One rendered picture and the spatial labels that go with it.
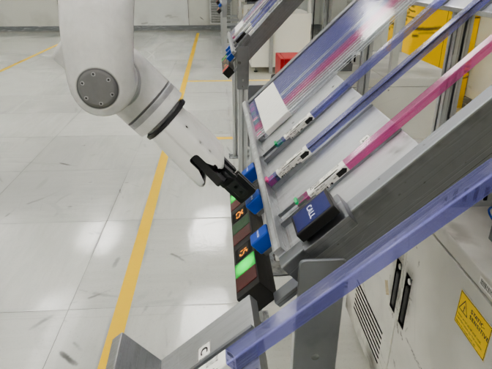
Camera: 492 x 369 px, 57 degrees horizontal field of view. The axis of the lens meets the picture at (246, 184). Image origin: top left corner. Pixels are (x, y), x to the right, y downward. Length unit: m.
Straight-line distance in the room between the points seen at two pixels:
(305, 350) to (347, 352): 0.92
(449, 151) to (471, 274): 0.33
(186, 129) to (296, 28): 4.64
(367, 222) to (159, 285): 1.27
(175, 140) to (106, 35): 0.17
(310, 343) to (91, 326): 1.13
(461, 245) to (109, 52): 0.61
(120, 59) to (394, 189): 0.33
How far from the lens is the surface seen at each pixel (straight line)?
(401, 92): 2.08
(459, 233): 0.86
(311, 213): 0.48
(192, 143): 0.62
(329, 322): 0.52
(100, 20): 0.54
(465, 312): 0.82
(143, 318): 1.58
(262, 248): 0.61
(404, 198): 0.51
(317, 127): 0.75
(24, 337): 1.63
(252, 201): 0.70
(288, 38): 5.22
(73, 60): 0.55
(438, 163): 0.51
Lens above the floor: 1.02
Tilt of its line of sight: 25 degrees down
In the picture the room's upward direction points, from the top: straight up
